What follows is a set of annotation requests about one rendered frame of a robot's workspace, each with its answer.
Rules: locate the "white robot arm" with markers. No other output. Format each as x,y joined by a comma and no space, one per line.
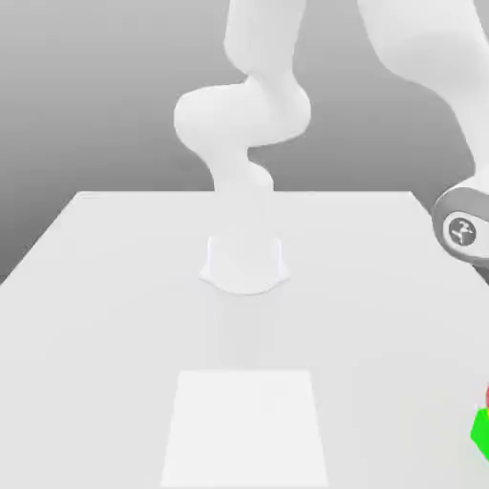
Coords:
244,114

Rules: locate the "small red cube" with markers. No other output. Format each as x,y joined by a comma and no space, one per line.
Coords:
487,397

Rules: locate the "small green cube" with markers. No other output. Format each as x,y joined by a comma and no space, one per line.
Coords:
481,433

